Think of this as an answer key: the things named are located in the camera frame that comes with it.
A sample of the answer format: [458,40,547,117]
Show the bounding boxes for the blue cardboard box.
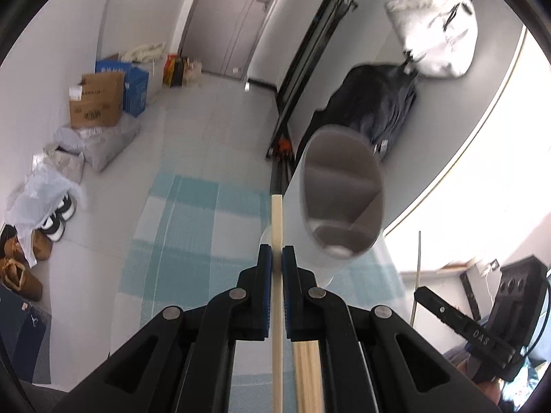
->
[95,60,148,117]

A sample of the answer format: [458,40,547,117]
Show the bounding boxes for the white hanging bag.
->
[385,0,478,78]

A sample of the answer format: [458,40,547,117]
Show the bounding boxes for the grey door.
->
[178,0,276,79]

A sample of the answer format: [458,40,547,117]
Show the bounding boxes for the grey utensil holder cup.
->
[283,126,384,287]

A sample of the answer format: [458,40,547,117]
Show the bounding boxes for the teal checked tablecloth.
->
[110,172,409,412]

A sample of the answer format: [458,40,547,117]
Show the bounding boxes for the red yellow shopping bag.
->
[163,54,189,88]

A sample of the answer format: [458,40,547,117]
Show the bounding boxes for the brown slipper far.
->
[4,230,52,264]

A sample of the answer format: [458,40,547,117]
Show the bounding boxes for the wooden chopstick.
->
[292,341,325,413]
[271,195,284,413]

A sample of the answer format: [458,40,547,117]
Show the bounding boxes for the black door frame rail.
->
[268,0,374,161]

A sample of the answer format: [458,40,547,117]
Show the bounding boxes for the cream cloth on box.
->
[121,43,165,63]

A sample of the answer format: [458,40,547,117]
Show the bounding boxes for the dark blue shoe box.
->
[0,285,47,382]

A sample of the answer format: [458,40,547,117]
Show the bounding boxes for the black white sneakers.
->
[39,193,76,242]

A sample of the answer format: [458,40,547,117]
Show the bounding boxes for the brown slipper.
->
[1,258,43,301]
[4,230,52,264]

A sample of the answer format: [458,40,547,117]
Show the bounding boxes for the white plastic bag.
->
[5,164,88,267]

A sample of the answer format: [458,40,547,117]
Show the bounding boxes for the person's right hand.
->
[457,360,501,405]

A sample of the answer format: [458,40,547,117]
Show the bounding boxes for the black backpack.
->
[295,63,417,159]

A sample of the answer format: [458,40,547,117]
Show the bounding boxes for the brown slipper near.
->
[1,258,43,301]

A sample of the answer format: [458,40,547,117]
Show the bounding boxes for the brown cardboard box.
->
[68,72,124,129]

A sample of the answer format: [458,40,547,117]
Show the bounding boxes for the grey plastic parcel bag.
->
[54,113,141,172]

